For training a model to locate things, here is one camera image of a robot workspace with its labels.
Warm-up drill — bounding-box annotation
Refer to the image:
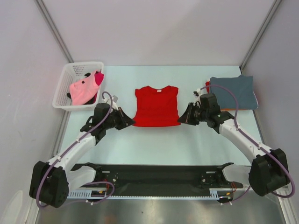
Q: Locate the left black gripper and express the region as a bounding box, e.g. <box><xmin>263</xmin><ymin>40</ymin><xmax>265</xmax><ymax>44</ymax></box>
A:
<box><xmin>103</xmin><ymin>107</ymin><xmax>135</xmax><ymax>130</ymax></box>

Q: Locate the red t shirt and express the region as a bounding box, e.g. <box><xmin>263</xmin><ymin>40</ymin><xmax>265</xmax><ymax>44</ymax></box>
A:
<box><xmin>133</xmin><ymin>85</ymin><xmax>180</xmax><ymax>127</ymax></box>
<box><xmin>205</xmin><ymin>81</ymin><xmax>210</xmax><ymax>88</ymax></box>

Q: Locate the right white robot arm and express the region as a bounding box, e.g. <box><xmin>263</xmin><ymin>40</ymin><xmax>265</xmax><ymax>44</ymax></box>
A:
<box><xmin>178</xmin><ymin>91</ymin><xmax>291</xmax><ymax>196</ymax></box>

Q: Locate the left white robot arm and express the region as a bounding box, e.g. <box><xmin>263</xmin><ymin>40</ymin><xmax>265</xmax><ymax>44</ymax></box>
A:
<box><xmin>29</xmin><ymin>103</ymin><xmax>135</xmax><ymax>208</ymax></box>

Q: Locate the orange folded t shirt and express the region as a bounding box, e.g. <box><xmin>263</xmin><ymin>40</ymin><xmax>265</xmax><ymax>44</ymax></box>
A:
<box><xmin>221</xmin><ymin>108</ymin><xmax>246</xmax><ymax>112</ymax></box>

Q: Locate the red folded t shirt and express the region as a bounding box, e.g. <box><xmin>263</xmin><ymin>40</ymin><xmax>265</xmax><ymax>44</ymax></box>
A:
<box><xmin>205</xmin><ymin>81</ymin><xmax>210</xmax><ymax>88</ymax></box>

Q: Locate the pink t shirt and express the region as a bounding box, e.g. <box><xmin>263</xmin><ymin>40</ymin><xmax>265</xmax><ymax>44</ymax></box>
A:
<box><xmin>67</xmin><ymin>70</ymin><xmax>105</xmax><ymax>106</ymax></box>

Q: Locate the white plastic laundry basket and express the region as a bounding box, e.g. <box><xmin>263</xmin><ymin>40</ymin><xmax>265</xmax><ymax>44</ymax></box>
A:
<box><xmin>52</xmin><ymin>61</ymin><xmax>104</xmax><ymax>112</ymax></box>

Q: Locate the grey folded t shirt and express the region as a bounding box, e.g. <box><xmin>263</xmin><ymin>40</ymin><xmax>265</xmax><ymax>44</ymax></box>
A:
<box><xmin>210</xmin><ymin>75</ymin><xmax>258</xmax><ymax>110</ymax></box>

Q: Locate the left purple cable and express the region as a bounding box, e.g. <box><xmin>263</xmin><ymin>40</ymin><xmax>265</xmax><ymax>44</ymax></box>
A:
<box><xmin>36</xmin><ymin>91</ymin><xmax>115</xmax><ymax>209</ymax></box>

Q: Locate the purple cable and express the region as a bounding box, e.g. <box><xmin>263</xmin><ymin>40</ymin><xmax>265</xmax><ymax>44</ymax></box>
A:
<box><xmin>193</xmin><ymin>84</ymin><xmax>295</xmax><ymax>205</ymax></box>
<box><xmin>36</xmin><ymin>91</ymin><xmax>115</xmax><ymax>209</ymax></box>

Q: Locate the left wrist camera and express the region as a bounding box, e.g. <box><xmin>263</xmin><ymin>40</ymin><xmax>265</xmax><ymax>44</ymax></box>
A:
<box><xmin>102</xmin><ymin>95</ymin><xmax>118</xmax><ymax>110</ymax></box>

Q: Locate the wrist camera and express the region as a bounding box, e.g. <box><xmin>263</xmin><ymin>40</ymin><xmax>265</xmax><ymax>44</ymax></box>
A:
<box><xmin>102</xmin><ymin>95</ymin><xmax>118</xmax><ymax>110</ymax></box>
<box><xmin>193</xmin><ymin>88</ymin><xmax>203</xmax><ymax>104</ymax></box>

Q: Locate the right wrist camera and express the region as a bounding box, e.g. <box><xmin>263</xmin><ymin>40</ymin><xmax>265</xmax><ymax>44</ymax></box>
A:
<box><xmin>193</xmin><ymin>88</ymin><xmax>203</xmax><ymax>104</ymax></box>

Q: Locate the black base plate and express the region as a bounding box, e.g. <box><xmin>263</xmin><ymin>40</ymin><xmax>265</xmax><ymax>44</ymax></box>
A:
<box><xmin>89</xmin><ymin>164</ymin><xmax>243</xmax><ymax>198</ymax></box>

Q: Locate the grey slotted cable duct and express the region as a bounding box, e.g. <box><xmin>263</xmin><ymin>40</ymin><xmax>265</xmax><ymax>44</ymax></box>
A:
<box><xmin>67</xmin><ymin>188</ymin><xmax>236</xmax><ymax>201</ymax></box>

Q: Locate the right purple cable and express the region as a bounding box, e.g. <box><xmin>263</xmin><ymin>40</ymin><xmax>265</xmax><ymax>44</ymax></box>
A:
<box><xmin>193</xmin><ymin>84</ymin><xmax>295</xmax><ymax>205</ymax></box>

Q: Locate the left aluminium corner post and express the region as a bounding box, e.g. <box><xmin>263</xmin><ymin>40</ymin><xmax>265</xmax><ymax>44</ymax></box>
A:
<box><xmin>34</xmin><ymin>0</ymin><xmax>74</xmax><ymax>63</ymax></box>

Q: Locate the aluminium corner post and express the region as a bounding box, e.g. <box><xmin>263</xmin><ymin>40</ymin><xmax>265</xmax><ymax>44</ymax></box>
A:
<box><xmin>34</xmin><ymin>0</ymin><xmax>74</xmax><ymax>63</ymax></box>
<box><xmin>239</xmin><ymin>0</ymin><xmax>284</xmax><ymax>73</ymax></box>

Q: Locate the right aluminium corner post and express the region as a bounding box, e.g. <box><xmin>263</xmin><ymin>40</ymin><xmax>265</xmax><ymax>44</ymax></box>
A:
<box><xmin>239</xmin><ymin>0</ymin><xmax>284</xmax><ymax>73</ymax></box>

